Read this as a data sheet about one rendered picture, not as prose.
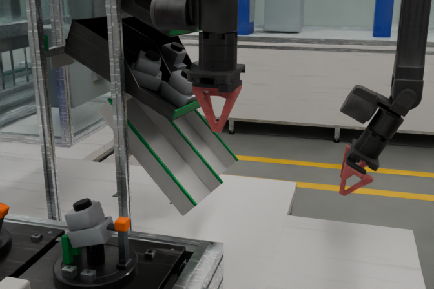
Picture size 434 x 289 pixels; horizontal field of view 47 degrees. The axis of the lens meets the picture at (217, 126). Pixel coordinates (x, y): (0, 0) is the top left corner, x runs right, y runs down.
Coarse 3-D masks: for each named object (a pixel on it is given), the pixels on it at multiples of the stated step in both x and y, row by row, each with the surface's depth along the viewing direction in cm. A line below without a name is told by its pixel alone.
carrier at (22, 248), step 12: (12, 228) 100; (24, 228) 100; (36, 228) 100; (48, 228) 100; (0, 240) 90; (12, 240) 95; (24, 240) 95; (48, 240) 95; (0, 252) 89; (12, 252) 91; (24, 252) 91; (36, 252) 91; (0, 264) 87; (12, 264) 87; (24, 264) 88; (0, 276) 84; (12, 276) 85
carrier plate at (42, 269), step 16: (112, 240) 95; (128, 240) 95; (48, 256) 90; (144, 256) 90; (160, 256) 90; (176, 256) 90; (32, 272) 85; (48, 272) 85; (144, 272) 85; (160, 272) 85; (32, 288) 80; (48, 288) 80; (128, 288) 80; (144, 288) 80; (160, 288) 81
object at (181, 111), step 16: (80, 32) 100; (96, 32) 109; (128, 32) 110; (64, 48) 103; (80, 48) 101; (96, 48) 99; (128, 48) 111; (144, 48) 109; (96, 64) 100; (128, 64) 110; (128, 80) 98; (144, 96) 97; (160, 96) 103; (160, 112) 96; (176, 112) 96
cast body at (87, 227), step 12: (84, 204) 81; (96, 204) 82; (72, 216) 81; (84, 216) 80; (96, 216) 82; (108, 216) 84; (72, 228) 81; (84, 228) 81; (96, 228) 80; (72, 240) 82; (84, 240) 81; (96, 240) 81
